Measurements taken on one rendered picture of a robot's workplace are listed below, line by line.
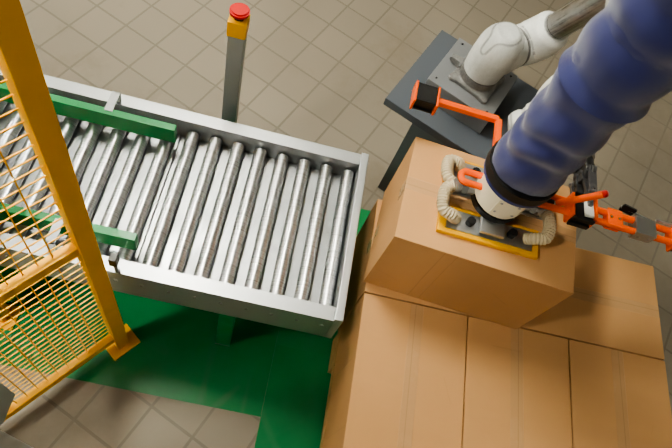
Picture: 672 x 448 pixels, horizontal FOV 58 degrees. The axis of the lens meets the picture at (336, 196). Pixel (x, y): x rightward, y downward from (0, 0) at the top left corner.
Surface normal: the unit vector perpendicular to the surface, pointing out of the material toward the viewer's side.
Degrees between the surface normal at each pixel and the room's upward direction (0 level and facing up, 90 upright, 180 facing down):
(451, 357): 0
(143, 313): 0
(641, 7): 73
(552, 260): 0
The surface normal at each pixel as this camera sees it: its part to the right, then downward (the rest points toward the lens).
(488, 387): 0.21, -0.47
